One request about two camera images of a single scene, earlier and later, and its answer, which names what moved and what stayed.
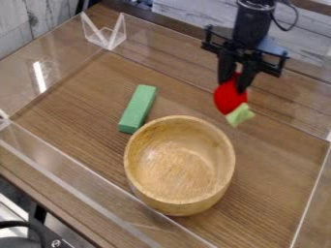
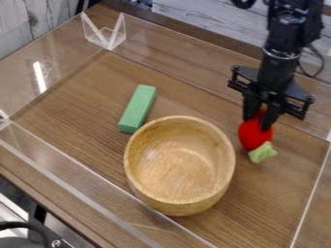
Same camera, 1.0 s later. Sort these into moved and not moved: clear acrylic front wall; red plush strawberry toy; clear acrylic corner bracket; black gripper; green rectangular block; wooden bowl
Moved: black gripper; red plush strawberry toy
Not moved: green rectangular block; wooden bowl; clear acrylic front wall; clear acrylic corner bracket
